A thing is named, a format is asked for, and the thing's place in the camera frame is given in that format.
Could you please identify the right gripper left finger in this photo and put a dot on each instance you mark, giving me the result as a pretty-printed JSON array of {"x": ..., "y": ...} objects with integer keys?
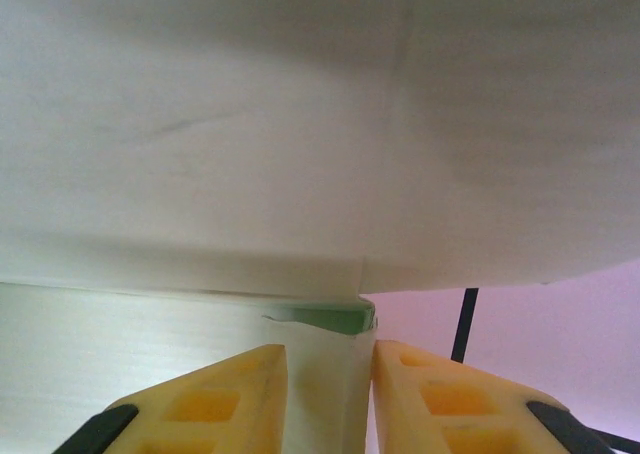
[{"x": 210, "y": 409}]

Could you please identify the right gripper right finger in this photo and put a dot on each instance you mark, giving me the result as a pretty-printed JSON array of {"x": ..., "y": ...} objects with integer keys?
[{"x": 450, "y": 409}]

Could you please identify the light green paper box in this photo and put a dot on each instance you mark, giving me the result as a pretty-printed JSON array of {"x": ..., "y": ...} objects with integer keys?
[{"x": 300, "y": 124}]

